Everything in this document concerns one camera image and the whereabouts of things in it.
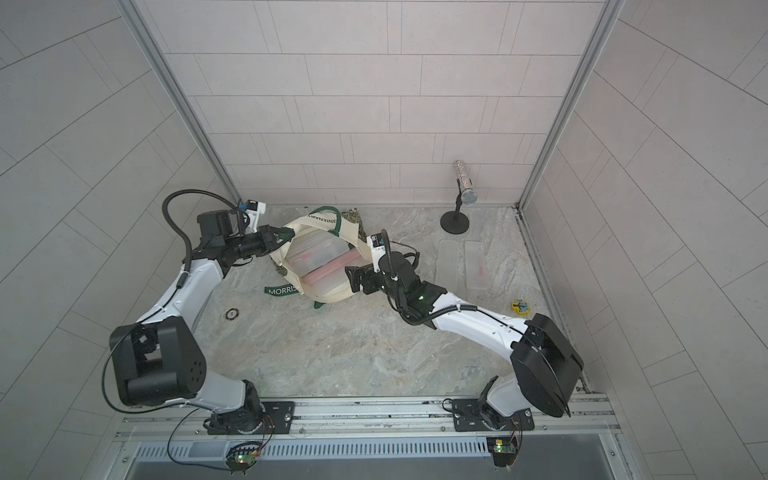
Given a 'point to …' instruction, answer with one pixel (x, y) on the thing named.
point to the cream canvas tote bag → (324, 218)
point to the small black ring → (232, 309)
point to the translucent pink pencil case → (333, 276)
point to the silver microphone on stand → (456, 222)
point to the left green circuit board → (241, 458)
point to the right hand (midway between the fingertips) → (359, 265)
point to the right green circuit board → (504, 450)
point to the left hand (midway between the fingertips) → (295, 230)
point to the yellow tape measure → (522, 308)
